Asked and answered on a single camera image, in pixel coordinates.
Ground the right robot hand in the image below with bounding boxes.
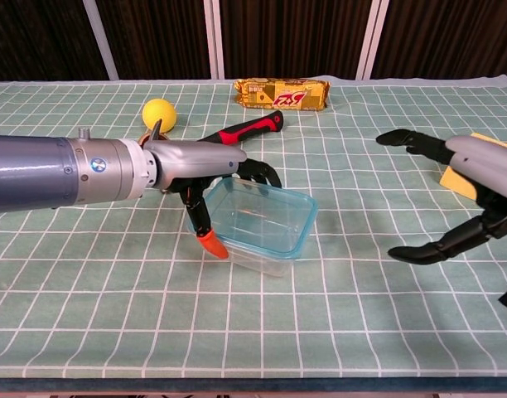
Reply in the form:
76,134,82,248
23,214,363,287
374,128,507,266

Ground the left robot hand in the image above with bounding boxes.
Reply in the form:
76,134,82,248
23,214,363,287
143,139,284,261

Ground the blue translucent lid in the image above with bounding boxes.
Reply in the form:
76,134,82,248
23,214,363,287
186,175,320,260

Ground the clear plastic container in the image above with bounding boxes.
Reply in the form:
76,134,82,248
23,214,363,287
186,221,305,279

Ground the yellow sponge block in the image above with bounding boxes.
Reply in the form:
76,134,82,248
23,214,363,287
438,132,507,202

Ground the yellow ball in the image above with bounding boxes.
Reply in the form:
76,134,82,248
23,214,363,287
142,98,178,134

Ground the black red claw hammer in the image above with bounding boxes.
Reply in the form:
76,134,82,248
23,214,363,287
147,109,286,147

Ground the gold cracker packet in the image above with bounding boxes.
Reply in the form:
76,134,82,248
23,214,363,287
232,78,333,113

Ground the dark folding screen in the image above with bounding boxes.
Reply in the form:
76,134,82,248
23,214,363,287
0,0,507,82

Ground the green checked tablecloth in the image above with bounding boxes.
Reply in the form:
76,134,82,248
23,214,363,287
0,74,507,379

